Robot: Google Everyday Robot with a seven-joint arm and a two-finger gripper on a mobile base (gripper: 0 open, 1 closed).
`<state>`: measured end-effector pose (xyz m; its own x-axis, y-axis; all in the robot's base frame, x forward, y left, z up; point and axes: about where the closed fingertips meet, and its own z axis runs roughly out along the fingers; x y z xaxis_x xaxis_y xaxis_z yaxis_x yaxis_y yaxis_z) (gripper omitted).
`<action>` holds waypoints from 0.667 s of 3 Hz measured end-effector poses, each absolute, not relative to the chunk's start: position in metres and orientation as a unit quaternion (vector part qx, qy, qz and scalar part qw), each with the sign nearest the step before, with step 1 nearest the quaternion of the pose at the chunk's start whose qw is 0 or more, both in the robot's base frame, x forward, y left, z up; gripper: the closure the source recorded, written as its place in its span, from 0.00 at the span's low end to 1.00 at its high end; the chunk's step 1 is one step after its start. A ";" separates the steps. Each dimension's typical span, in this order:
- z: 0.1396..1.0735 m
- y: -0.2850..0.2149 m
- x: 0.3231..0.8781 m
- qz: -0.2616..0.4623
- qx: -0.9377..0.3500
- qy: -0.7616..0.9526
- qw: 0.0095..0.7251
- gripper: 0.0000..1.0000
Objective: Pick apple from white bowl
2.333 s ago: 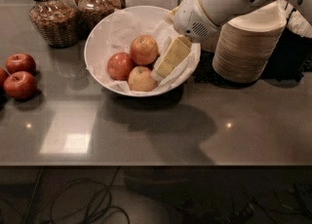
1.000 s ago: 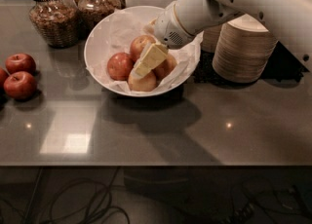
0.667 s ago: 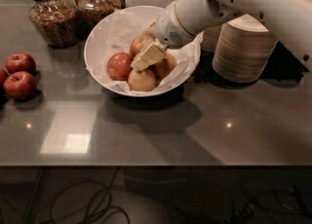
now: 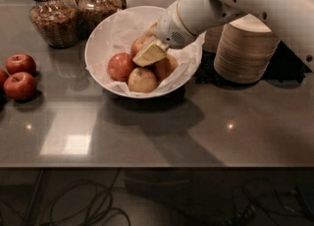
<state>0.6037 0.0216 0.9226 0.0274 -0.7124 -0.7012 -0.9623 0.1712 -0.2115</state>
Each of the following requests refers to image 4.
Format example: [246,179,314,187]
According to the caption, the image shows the white paper liner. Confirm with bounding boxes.
[85,8,207,96]

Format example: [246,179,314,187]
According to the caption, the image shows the black cables under table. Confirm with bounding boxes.
[0,167,314,226]

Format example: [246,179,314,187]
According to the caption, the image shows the red apple on table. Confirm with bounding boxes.
[3,72,37,101]
[5,53,36,75]

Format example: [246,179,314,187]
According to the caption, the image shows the front yellow apple in bowl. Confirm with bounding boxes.
[128,67,158,93]

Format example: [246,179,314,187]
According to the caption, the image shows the red-yellow apple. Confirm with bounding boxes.
[131,35,150,57]

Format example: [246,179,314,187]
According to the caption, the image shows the left glass granola jar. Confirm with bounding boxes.
[29,0,79,48]

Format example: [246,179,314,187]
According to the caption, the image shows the left red apple in bowl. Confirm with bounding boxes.
[108,52,135,82]

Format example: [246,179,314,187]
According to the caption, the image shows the upper red apple on table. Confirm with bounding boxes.
[5,53,36,75]

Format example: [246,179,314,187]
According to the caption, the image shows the red apple at left edge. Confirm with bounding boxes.
[0,68,8,89]

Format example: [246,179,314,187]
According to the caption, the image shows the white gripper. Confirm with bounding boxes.
[132,1,196,67]

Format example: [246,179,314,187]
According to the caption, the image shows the white bowl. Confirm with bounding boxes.
[84,5,204,99]

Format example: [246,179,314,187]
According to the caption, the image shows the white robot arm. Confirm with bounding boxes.
[133,0,314,70]

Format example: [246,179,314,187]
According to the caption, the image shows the right apple in bowl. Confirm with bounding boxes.
[152,54,178,82]

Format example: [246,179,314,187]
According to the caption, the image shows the lower red apple on table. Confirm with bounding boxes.
[3,72,37,101]

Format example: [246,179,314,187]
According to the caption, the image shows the glass granola jar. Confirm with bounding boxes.
[29,0,79,48]
[78,0,123,31]

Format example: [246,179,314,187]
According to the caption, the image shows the stack of paper bowls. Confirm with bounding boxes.
[203,27,223,53]
[214,15,280,85]

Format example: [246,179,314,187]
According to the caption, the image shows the front stack of paper bowls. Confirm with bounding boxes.
[214,15,280,85]

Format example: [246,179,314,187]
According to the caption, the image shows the rear stack of paper bowls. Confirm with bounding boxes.
[203,27,223,53]

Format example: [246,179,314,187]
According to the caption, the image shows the middle glass granola jar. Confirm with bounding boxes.
[78,0,123,31]

